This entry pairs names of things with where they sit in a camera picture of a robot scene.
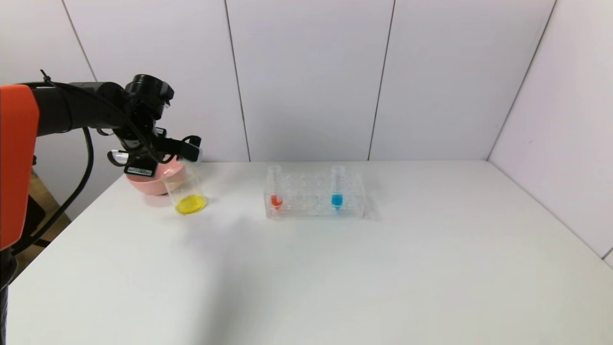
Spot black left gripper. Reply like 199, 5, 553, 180
120, 139, 158, 177

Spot test tube with blue pigment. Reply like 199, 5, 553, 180
330, 165, 346, 210

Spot black chair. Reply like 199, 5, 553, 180
22, 192, 72, 250

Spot test tube with red pigment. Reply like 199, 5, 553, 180
268, 165, 284, 210

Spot clear plastic test tube rack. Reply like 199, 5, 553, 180
263, 165, 368, 221

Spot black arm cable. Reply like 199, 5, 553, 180
12, 69, 168, 254

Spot pink bowl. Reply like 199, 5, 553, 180
125, 161, 187, 196

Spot clear glass beaker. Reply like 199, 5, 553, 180
162, 164, 208, 215

